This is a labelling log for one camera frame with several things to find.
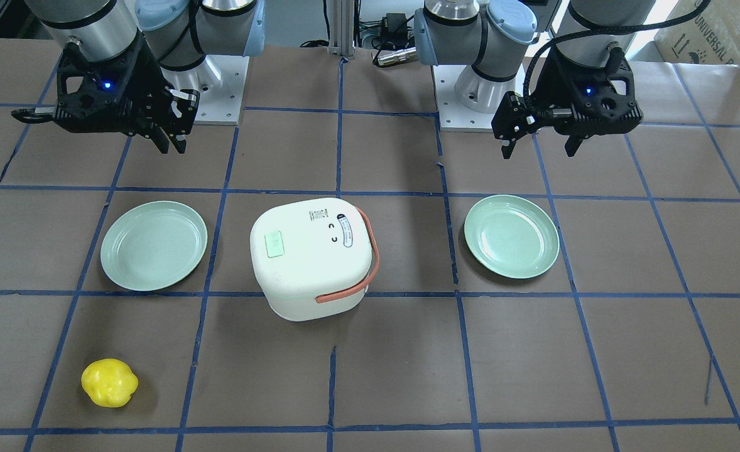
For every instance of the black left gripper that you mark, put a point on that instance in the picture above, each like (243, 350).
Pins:
(549, 88)

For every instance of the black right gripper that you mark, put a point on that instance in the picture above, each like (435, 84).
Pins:
(146, 81)

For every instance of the green plate near right arm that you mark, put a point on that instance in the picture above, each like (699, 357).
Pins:
(153, 246)

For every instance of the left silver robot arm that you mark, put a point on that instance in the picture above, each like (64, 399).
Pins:
(494, 37)

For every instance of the green plate near left arm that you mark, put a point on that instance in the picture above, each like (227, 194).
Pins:
(511, 236)

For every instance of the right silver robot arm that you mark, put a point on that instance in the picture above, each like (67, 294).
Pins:
(180, 34)

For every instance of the white rice cooker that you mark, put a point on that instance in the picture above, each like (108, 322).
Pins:
(314, 258)

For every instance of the black power adapter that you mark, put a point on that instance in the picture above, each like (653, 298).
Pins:
(394, 25)

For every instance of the cardboard box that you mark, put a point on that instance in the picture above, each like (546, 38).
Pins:
(713, 37)

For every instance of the yellow toy lemon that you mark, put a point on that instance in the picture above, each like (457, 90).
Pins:
(109, 383)

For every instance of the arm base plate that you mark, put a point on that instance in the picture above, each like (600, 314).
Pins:
(220, 81)
(466, 102)

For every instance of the aluminium frame post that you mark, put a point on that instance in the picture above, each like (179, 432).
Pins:
(343, 24)

